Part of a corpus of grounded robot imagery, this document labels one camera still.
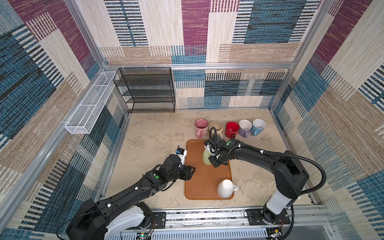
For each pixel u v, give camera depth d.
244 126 1.04
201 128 0.96
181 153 0.73
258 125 1.03
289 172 0.46
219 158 0.66
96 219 0.40
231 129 1.05
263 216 0.66
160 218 0.74
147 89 1.09
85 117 0.71
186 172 0.70
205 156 0.85
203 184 0.83
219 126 1.02
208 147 0.81
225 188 0.73
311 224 0.78
